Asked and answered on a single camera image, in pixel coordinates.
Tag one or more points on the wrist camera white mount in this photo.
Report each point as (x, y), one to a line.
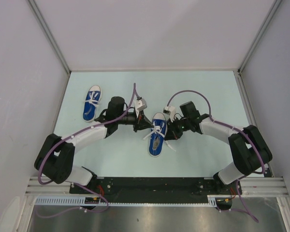
(170, 111)
(139, 105)

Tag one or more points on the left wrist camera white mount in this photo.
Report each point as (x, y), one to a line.
(139, 105)

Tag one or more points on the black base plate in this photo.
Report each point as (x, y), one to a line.
(161, 190)

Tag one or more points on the aluminium corner post right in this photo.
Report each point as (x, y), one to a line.
(261, 32)

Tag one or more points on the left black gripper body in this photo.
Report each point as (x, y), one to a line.
(136, 126)

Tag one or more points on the aluminium corner post left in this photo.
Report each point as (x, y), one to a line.
(37, 13)

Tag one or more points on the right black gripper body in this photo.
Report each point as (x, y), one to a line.
(177, 127)

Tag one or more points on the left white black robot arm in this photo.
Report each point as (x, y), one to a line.
(55, 159)

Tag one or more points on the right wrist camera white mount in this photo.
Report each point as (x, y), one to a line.
(170, 111)

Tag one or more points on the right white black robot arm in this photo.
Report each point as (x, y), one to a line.
(249, 150)

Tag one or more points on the blue sneaker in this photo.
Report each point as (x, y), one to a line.
(91, 103)
(156, 141)

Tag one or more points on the aluminium corner post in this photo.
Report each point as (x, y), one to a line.
(37, 13)
(261, 32)

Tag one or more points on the white shoelace of sneaker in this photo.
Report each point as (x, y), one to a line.
(158, 130)

